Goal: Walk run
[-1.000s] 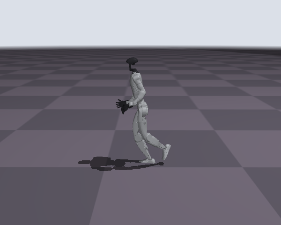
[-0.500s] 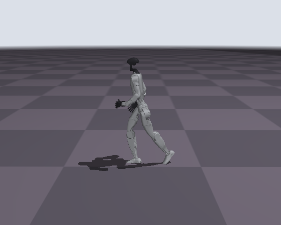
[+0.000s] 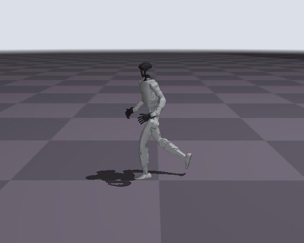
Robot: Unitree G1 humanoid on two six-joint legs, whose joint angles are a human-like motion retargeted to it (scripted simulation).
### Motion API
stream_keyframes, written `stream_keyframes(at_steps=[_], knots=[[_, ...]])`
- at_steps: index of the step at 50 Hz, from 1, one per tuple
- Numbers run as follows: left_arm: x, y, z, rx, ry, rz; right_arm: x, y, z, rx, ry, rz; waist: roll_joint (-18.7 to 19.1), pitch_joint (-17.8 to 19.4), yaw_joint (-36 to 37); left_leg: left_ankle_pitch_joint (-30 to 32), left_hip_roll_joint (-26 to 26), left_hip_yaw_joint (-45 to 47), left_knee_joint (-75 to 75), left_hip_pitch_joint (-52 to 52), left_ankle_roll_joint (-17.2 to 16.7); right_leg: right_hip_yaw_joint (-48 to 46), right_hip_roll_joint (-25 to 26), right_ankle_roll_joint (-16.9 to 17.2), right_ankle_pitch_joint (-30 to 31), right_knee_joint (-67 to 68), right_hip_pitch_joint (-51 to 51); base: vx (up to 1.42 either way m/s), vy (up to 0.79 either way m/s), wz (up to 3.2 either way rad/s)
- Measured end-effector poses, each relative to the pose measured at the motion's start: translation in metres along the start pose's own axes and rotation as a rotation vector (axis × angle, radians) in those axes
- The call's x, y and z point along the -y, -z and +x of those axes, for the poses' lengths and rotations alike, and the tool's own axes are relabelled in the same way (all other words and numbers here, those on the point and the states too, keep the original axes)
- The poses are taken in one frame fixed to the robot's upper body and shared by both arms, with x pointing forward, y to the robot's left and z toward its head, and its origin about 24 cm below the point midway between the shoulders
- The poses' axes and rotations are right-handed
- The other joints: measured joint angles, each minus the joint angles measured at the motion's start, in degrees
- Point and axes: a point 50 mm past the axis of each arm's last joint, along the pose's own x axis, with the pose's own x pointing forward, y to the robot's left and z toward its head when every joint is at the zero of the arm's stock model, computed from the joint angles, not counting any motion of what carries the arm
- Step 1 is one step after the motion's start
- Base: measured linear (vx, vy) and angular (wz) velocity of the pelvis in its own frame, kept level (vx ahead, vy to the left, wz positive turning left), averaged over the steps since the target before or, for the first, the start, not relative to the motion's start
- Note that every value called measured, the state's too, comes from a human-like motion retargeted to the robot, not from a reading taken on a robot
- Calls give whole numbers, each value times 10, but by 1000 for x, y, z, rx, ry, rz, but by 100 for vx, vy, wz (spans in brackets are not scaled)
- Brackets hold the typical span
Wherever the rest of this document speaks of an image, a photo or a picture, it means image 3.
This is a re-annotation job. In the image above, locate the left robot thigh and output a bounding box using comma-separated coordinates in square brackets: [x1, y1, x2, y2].
[139, 117, 159, 152]

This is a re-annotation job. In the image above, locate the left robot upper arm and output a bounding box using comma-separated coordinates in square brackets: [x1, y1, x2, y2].
[149, 81, 166, 103]

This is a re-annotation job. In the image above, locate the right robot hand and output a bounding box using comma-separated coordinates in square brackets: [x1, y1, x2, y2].
[125, 107, 133, 119]

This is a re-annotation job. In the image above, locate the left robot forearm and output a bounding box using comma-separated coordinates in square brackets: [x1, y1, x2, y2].
[150, 98, 166, 117]

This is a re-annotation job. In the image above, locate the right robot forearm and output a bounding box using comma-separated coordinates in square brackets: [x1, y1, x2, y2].
[133, 100, 143, 112]

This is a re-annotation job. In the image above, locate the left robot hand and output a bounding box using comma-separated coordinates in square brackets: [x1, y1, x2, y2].
[138, 112, 155, 124]

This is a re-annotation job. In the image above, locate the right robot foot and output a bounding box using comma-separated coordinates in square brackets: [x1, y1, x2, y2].
[184, 153, 192, 169]

